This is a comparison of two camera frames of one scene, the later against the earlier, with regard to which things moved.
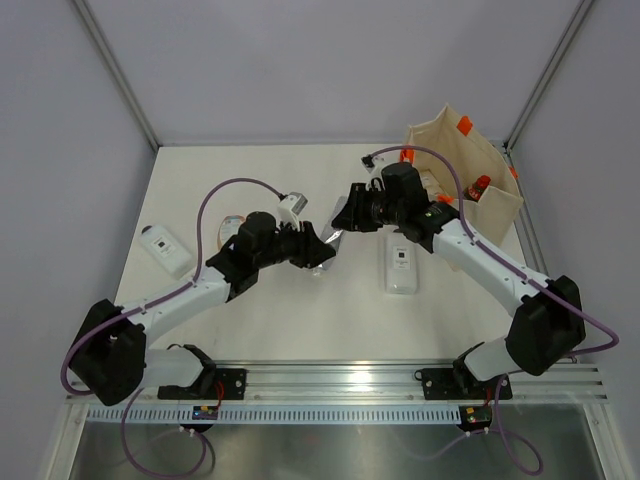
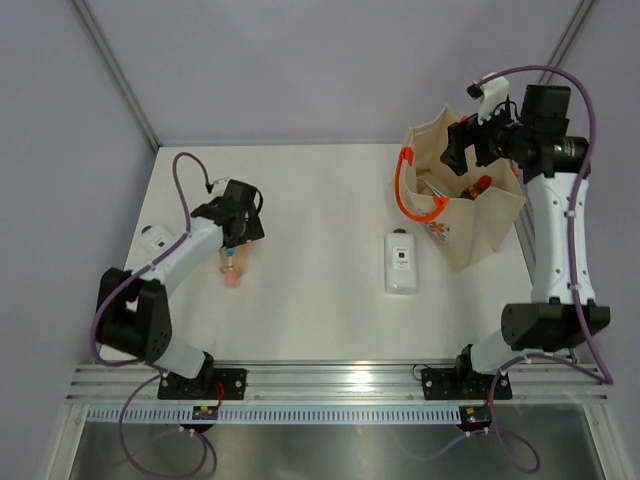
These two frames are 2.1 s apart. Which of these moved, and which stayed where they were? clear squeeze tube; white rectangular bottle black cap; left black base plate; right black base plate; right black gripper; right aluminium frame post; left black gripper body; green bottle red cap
Moved: right black gripper; clear squeeze tube; left black gripper body
Stayed: right black base plate; left black base plate; white rectangular bottle black cap; right aluminium frame post; green bottle red cap
